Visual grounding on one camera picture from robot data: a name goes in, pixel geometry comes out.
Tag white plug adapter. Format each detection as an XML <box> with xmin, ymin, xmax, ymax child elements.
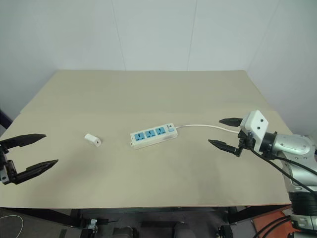
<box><xmin>84</xmin><ymin>133</ymin><xmax>103</xmax><ymax>148</ymax></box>

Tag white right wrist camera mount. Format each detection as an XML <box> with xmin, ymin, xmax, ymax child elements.
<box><xmin>239</xmin><ymin>110</ymin><xmax>269</xmax><ymax>153</ymax></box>

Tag dark blue object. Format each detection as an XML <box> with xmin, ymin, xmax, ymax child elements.
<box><xmin>0</xmin><ymin>107</ymin><xmax>12</xmax><ymax>130</ymax></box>

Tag thin white cable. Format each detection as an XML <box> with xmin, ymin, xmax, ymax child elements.
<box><xmin>0</xmin><ymin>215</ymin><xmax>25</xmax><ymax>238</ymax></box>

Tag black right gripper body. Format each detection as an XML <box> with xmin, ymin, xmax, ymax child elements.
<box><xmin>237</xmin><ymin>130</ymin><xmax>256</xmax><ymax>150</ymax></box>

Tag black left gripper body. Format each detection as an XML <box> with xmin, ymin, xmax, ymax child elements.
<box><xmin>0</xmin><ymin>148</ymin><xmax>17</xmax><ymax>185</ymax></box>

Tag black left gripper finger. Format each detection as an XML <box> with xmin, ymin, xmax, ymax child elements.
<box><xmin>11</xmin><ymin>159</ymin><xmax>59</xmax><ymax>185</ymax></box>
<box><xmin>0</xmin><ymin>134</ymin><xmax>47</xmax><ymax>153</ymax></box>

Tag white power strip blue sockets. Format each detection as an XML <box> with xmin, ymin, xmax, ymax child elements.
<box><xmin>130</xmin><ymin>122</ymin><xmax>179</xmax><ymax>150</ymax></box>

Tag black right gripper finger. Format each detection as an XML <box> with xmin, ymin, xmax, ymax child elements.
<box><xmin>218</xmin><ymin>117</ymin><xmax>244</xmax><ymax>128</ymax></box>
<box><xmin>208</xmin><ymin>139</ymin><xmax>242</xmax><ymax>158</ymax></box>

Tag white power strip cord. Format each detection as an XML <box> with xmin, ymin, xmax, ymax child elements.
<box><xmin>175</xmin><ymin>123</ymin><xmax>240</xmax><ymax>134</ymax></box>

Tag orange panel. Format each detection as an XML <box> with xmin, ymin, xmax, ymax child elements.
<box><xmin>252</xmin><ymin>210</ymin><xmax>293</xmax><ymax>238</ymax></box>

